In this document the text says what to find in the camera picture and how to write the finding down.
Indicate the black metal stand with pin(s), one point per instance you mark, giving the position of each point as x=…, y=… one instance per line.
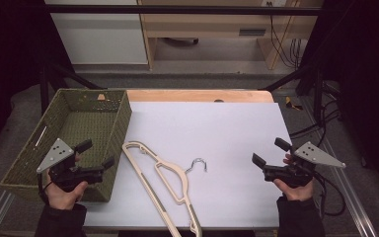
x=317, y=89
x=44, y=85

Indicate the white cabinet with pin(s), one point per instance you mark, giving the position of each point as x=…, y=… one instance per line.
x=102, y=36

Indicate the beige plastic clothes hanger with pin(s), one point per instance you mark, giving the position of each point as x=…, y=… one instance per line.
x=180, y=170

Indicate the yellow and black tool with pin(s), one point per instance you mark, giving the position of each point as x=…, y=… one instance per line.
x=290, y=103

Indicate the white table sheet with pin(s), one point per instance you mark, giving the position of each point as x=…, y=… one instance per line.
x=217, y=138

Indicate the black horizontal frame bar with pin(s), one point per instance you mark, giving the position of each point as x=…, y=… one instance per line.
x=177, y=10

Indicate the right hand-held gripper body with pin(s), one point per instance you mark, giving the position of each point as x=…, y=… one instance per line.
x=291, y=176

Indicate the black chair base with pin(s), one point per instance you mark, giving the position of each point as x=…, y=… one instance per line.
x=182, y=41

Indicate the green woven basket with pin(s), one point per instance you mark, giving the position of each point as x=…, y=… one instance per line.
x=79, y=125

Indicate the small tan basket label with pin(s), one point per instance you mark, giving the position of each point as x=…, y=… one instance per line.
x=101, y=97

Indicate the person's right hand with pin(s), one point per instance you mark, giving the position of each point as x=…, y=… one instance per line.
x=297, y=193

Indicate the person's left hand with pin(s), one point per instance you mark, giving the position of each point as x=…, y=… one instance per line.
x=62, y=199

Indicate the light wooden desk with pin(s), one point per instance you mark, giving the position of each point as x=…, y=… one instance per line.
x=207, y=21

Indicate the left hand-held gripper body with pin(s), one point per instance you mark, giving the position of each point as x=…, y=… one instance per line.
x=67, y=174

